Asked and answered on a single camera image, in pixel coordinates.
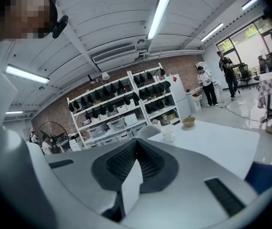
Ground dark blue chair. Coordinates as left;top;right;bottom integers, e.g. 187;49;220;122
244;161;272;195

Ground white ceiling air conditioner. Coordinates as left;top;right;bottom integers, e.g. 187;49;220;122
92;44;140;68

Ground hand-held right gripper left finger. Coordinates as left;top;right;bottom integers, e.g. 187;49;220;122
45;138;138;216

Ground black head-mounted camera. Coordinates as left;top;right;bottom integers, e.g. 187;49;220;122
52;15;69;39

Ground plain white mug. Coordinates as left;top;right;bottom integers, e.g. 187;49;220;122
160;125;176;143

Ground black office chair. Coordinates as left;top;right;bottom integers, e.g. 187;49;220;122
238;63;252;90
257;53;272;75

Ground brown bowl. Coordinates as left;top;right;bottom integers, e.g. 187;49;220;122
182;117;197;129

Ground white table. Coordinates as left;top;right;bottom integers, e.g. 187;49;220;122
147;119;261;180

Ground white refrigerator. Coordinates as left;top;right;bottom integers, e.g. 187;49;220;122
166;73;193;119

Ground black floor fan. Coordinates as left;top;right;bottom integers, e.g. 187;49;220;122
37;121;70;154

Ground group of clear storage bins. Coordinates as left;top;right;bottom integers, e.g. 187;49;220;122
85;117;148;150

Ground white side cabinet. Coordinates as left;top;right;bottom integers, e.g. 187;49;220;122
186;89;202;113

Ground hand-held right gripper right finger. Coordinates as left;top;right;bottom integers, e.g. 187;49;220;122
123;138;259;229

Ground white drawer cabinet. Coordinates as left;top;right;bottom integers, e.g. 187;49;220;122
68;135;83;151

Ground white metal shelving unit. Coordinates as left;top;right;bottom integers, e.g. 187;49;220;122
127;62;182;128
66;72;148;150

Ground large window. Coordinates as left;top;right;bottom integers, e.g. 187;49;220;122
216;18;272;81

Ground person's face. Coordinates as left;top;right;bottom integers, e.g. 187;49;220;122
0;0;58;42

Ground pink checkered tablecloth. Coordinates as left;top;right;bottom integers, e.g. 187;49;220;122
257;71;272;109

